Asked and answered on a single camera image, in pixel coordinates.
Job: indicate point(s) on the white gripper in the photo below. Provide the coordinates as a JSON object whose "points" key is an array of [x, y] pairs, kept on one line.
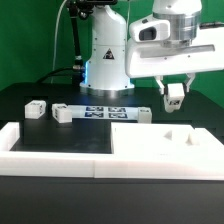
{"points": [[153, 60]]}

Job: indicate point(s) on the white square tabletop part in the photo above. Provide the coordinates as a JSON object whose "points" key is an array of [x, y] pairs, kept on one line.
{"points": [[136, 142]]}

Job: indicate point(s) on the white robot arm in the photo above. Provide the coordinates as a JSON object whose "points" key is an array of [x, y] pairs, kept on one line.
{"points": [[170, 41]]}

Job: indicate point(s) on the white U-shaped obstacle fence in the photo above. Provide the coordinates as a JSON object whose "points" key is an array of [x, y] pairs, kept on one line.
{"points": [[89, 165]]}

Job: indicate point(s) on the white fiducial tag strip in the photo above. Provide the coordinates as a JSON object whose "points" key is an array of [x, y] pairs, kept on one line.
{"points": [[104, 112]]}

